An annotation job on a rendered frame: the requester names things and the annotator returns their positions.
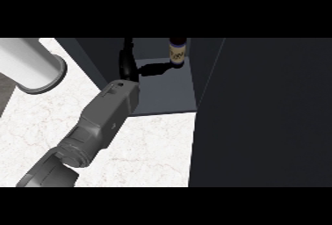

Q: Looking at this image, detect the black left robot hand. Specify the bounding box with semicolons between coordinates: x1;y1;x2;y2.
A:
118;37;140;83

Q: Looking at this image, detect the dark grey cabinet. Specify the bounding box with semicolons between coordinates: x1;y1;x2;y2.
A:
54;37;227;118

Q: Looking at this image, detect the dark wine bottle, cream label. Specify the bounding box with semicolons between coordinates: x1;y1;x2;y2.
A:
168;37;187;69

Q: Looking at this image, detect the dark grey cabinet door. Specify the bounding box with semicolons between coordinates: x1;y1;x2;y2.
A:
187;37;332;188

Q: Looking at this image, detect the white cylindrical appliance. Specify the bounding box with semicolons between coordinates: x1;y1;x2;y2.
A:
0;37;69;95

